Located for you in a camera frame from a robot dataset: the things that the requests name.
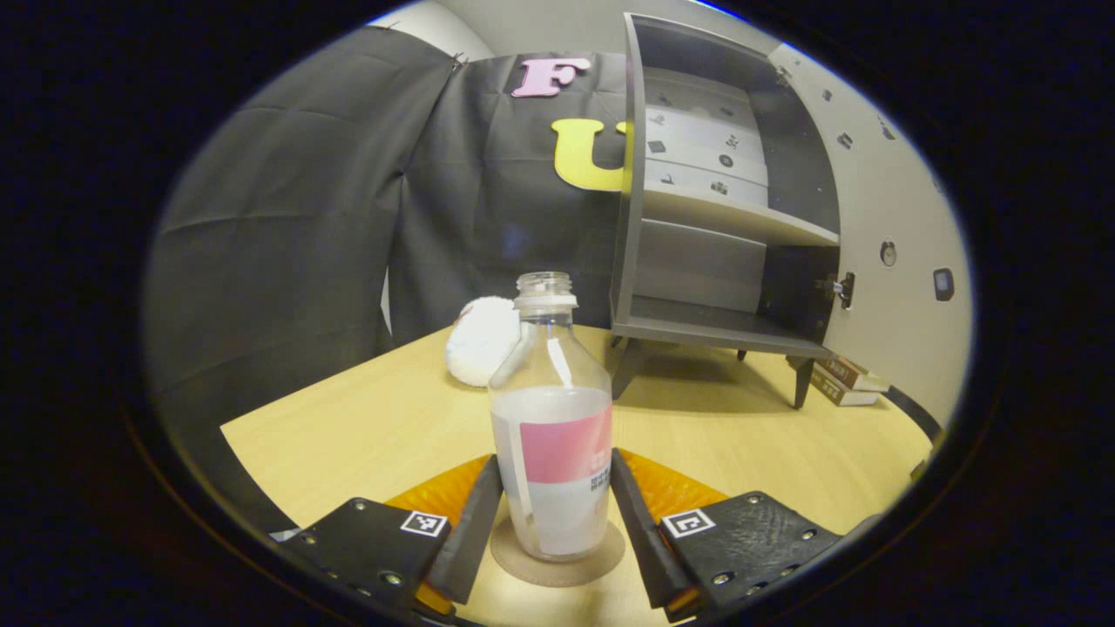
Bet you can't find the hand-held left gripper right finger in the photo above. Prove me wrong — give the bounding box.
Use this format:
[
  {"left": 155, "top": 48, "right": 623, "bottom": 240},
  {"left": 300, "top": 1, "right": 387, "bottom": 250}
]
[{"left": 610, "top": 448, "right": 844, "bottom": 621}]

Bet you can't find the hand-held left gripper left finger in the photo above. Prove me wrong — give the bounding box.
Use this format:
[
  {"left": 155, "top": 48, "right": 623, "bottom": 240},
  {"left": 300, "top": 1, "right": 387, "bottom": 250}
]
[{"left": 283, "top": 453, "right": 506, "bottom": 615}]

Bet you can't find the round brown coaster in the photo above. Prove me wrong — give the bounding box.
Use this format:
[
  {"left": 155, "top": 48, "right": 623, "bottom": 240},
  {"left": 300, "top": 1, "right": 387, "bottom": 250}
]
[{"left": 490, "top": 516, "right": 626, "bottom": 588}]

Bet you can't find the clear bottle with pink label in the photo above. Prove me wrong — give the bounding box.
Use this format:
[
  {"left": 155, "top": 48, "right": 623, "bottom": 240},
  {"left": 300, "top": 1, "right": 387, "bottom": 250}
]
[{"left": 488, "top": 271, "right": 614, "bottom": 563}]

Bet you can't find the grey cabinet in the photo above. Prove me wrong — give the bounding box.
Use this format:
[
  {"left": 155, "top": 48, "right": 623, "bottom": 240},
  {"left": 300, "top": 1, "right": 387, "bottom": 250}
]
[{"left": 610, "top": 12, "right": 844, "bottom": 410}]

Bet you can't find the light grey cabinet door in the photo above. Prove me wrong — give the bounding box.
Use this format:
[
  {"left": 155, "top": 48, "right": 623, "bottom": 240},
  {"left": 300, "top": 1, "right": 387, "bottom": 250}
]
[{"left": 767, "top": 42, "right": 975, "bottom": 428}]

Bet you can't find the white plush toy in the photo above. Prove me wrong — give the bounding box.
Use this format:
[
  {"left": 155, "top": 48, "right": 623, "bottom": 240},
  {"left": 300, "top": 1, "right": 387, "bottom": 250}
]
[{"left": 445, "top": 296, "right": 524, "bottom": 388}]

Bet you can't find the beige book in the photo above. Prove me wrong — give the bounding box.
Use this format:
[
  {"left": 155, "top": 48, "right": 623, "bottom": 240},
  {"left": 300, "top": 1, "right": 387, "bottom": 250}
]
[{"left": 810, "top": 370, "right": 881, "bottom": 408}]

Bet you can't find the brown book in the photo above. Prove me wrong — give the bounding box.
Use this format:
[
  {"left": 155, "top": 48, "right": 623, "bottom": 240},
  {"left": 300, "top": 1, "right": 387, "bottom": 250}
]
[{"left": 823, "top": 357, "right": 891, "bottom": 393}]

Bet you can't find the black backdrop cloth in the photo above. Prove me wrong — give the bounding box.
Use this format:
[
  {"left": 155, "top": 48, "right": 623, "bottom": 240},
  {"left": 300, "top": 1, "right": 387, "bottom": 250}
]
[{"left": 144, "top": 26, "right": 632, "bottom": 541}]

